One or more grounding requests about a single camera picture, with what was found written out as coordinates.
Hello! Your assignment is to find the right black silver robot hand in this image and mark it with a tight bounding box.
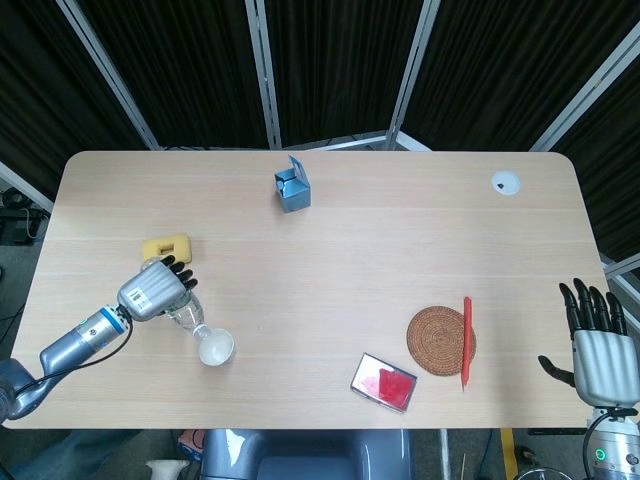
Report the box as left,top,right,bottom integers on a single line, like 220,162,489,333
537,276,640,409

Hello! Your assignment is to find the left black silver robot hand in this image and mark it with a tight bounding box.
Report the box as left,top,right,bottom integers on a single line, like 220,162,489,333
115,254,199,322

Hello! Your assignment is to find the clear plastic bottle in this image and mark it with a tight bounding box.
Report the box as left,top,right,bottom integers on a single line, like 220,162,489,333
139,257,215,347

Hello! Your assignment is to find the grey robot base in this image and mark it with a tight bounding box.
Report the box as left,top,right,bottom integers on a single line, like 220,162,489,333
199,428,414,480

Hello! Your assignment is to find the white paper cup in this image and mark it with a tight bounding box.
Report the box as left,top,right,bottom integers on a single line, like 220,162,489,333
198,328,237,368

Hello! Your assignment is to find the yellow sponge with hole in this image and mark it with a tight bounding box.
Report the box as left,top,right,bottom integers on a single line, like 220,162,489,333
141,234,194,264

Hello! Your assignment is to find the chrome stool base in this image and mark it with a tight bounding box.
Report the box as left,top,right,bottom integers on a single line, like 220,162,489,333
518,462,592,480

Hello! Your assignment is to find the yellow strip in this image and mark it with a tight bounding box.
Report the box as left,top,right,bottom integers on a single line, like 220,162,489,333
501,428,518,480

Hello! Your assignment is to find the red pen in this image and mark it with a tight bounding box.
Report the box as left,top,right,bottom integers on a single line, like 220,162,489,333
460,295,475,393

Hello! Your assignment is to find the black electronic device on floor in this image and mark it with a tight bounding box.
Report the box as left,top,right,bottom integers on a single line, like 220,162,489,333
0,188,52,247

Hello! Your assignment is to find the colourful printed carton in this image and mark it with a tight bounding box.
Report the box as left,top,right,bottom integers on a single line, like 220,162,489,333
176,428,208,459

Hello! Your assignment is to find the round woven brown coaster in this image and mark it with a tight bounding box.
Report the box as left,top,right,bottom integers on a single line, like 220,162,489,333
406,306,477,377

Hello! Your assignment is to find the open blue cardboard box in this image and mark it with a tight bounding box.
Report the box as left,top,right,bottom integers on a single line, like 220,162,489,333
273,154,312,214

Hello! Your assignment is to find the white bag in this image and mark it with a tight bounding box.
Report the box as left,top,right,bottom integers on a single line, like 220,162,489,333
146,458,192,480

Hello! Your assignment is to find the black fabric partition panel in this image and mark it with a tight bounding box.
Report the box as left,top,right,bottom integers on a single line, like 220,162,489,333
387,0,640,152
0,0,162,201
528,34,640,281
55,0,281,150
244,0,441,150

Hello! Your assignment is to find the metal tin red ink pad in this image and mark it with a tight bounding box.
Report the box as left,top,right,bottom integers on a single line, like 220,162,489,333
348,352,419,414

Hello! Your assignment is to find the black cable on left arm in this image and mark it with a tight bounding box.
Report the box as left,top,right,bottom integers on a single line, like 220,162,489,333
19,305,135,401

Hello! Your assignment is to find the white round cable grommet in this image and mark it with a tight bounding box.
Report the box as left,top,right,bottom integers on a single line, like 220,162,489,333
490,169,522,197

